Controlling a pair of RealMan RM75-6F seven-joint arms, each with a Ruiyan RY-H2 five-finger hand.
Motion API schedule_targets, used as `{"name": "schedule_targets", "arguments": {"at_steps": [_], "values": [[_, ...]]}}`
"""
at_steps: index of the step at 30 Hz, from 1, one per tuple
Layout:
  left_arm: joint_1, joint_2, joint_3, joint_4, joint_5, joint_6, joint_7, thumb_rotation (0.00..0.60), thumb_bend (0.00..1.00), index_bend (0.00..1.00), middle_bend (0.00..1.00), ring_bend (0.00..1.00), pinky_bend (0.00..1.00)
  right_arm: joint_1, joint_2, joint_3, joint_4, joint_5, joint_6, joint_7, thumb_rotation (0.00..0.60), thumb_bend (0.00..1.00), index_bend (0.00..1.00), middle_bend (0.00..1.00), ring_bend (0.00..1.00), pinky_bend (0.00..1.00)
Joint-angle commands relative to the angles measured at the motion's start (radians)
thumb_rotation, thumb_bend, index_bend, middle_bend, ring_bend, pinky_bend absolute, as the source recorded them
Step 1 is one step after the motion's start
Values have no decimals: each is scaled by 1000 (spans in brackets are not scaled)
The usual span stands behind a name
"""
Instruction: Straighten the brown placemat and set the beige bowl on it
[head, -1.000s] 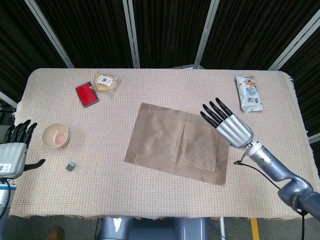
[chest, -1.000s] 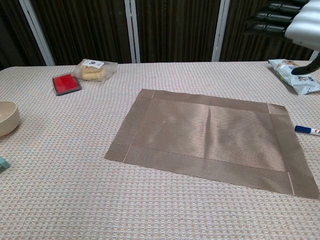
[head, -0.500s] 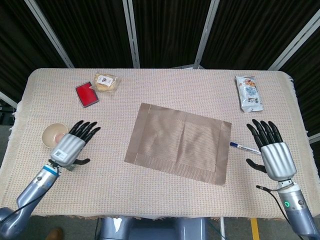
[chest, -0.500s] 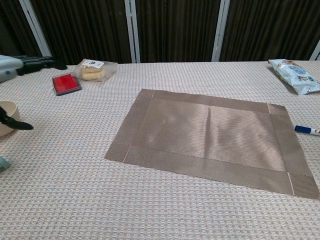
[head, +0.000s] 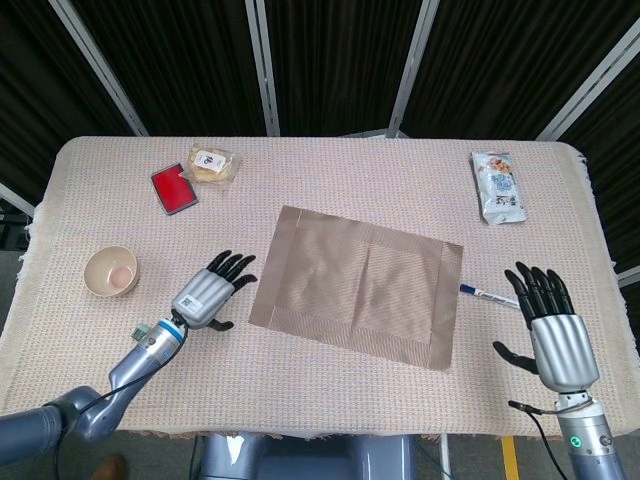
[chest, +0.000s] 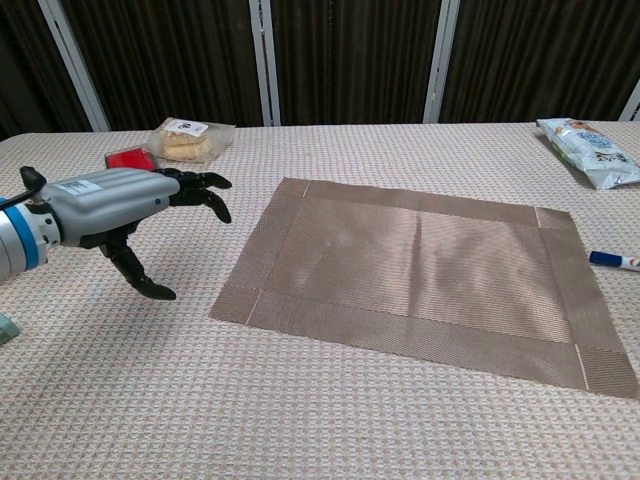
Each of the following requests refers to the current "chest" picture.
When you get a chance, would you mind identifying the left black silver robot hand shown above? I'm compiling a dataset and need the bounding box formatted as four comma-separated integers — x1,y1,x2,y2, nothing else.
45,167,234,302

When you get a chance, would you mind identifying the brown woven placemat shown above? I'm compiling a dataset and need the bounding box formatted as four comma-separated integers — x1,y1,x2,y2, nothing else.
207,175,640,401

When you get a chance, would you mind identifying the red ink pad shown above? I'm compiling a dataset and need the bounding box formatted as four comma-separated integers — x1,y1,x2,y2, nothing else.
103,145,161,172

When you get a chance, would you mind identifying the bagged bread bun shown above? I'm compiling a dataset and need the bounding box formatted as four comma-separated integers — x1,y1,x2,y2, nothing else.
147,116,236,164

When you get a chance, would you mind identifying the small green block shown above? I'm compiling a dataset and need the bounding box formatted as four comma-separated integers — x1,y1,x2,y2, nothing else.
0,310,22,347

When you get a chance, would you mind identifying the beige woven tablecloth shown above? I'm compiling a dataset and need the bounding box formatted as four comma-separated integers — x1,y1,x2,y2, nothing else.
0,121,640,480

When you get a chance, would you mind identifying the white snack bag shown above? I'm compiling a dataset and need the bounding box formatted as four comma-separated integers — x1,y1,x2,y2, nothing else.
535,117,640,191

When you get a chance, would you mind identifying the blue capped white marker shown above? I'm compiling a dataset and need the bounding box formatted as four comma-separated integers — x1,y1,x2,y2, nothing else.
588,249,640,274

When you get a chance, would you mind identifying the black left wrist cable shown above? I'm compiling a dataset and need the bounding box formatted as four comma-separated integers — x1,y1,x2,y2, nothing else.
0,167,49,209

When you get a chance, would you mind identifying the white partition post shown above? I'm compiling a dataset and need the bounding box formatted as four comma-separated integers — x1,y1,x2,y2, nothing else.
423,0,460,124
248,0,282,127
618,79,640,122
38,0,110,133

